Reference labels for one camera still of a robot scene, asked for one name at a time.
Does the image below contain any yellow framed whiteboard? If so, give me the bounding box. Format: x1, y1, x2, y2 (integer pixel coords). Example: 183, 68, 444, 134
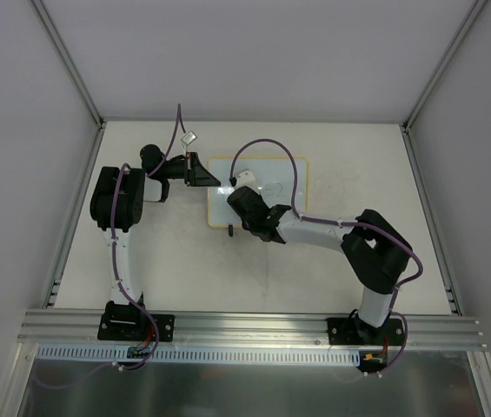
207, 156, 309, 228

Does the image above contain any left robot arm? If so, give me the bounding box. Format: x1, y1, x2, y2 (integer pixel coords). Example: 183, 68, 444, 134
90, 144, 221, 339

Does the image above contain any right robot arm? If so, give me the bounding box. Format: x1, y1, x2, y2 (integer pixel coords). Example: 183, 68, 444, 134
227, 186, 415, 344

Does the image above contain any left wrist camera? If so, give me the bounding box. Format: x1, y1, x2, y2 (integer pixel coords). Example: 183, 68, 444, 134
180, 131, 197, 148

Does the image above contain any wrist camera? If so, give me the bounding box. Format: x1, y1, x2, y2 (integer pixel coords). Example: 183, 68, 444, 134
229, 170, 256, 189
180, 131, 197, 148

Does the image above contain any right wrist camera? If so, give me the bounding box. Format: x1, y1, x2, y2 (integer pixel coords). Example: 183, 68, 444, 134
229, 170, 256, 189

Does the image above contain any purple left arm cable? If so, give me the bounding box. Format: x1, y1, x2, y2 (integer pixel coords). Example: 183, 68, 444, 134
31, 103, 185, 388

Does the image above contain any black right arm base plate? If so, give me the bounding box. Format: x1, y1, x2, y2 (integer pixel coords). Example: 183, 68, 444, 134
326, 309, 405, 347

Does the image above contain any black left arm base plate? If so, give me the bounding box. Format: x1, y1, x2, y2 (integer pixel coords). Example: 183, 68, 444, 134
97, 301, 175, 342

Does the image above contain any white slotted cable duct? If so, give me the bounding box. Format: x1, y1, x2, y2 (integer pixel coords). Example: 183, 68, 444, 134
36, 344, 361, 367

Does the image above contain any aluminium mounting rail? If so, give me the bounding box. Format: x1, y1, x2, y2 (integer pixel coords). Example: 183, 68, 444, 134
17, 308, 489, 351

